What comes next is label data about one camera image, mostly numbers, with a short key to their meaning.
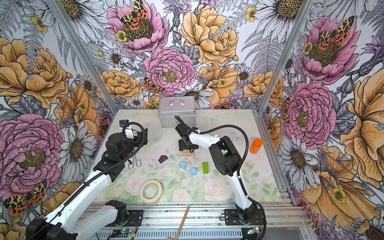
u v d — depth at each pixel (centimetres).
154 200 78
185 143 85
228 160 58
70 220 42
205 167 90
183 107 104
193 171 87
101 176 51
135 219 74
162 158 94
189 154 96
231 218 73
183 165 90
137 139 65
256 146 91
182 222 73
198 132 68
